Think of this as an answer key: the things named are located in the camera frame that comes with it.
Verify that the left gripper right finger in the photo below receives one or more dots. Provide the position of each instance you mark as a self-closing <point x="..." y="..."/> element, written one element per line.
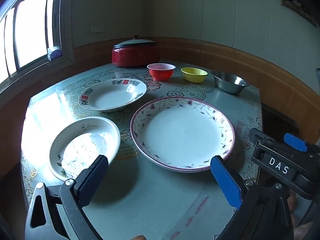
<point x="261" y="212"/>

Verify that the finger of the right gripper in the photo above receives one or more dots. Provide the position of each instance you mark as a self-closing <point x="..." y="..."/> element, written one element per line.
<point x="295" y="142"/>
<point x="261" y="136"/>

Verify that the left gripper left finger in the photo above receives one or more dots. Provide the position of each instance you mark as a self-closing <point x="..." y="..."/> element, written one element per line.
<point x="43" y="220"/>

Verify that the stainless steel bowl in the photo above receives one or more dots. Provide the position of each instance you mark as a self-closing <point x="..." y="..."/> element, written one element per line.
<point x="228" y="82"/>

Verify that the small white rose dish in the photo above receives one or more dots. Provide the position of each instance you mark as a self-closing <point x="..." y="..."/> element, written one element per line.
<point x="80" y="143"/>

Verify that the large purple floral plate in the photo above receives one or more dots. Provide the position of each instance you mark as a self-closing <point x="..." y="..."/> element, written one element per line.
<point x="182" y="134"/>

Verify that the yellow bowl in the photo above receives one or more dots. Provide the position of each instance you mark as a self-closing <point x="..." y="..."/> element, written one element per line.
<point x="193" y="75"/>

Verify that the red plastic bowl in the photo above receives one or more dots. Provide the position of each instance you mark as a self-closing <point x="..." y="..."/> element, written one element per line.
<point x="161" y="71"/>

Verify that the white plate red characters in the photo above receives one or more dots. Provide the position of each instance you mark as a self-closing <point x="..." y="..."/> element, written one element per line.
<point x="112" y="95"/>

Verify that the red pot with lid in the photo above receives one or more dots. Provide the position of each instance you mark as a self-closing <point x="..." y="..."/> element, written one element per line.
<point x="135" y="52"/>

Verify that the blue object on windowsill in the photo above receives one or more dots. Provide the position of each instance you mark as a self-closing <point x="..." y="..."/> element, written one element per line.
<point x="53" y="53"/>

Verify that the white wall socket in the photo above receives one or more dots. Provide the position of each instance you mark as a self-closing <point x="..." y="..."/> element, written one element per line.
<point x="96" y="29"/>

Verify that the window with frame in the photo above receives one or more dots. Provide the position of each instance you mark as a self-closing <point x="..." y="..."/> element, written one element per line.
<point x="28" y="28"/>

